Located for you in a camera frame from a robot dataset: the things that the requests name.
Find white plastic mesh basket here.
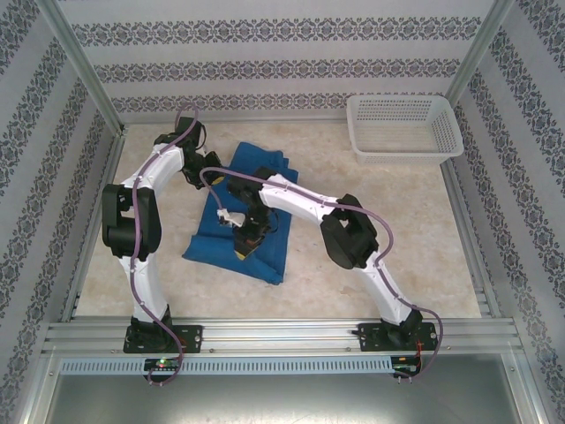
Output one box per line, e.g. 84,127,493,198
346,94,464,167

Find slotted grey cable duct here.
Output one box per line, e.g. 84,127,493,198
59,356,394,375

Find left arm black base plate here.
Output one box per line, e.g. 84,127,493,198
122,324,205,355

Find aluminium frame post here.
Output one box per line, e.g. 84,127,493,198
444,0,517,108
37,0,128,133

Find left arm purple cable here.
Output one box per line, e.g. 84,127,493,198
130,102,200,390

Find wide aluminium mounting rail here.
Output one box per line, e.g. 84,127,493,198
41,318,524,355

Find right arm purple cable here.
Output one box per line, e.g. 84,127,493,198
199,165,445,383

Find blue long pants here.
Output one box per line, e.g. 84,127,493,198
183,140,302,286

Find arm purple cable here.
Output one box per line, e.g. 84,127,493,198
130,102,200,390
199,165,445,383

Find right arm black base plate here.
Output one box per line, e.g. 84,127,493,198
358,321,441,353

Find grey sheet metal panel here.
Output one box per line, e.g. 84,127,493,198
43,371,545,424

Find aluminium frame rail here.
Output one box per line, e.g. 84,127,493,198
60,127,130,323
117,115,354,128
441,156,503,320

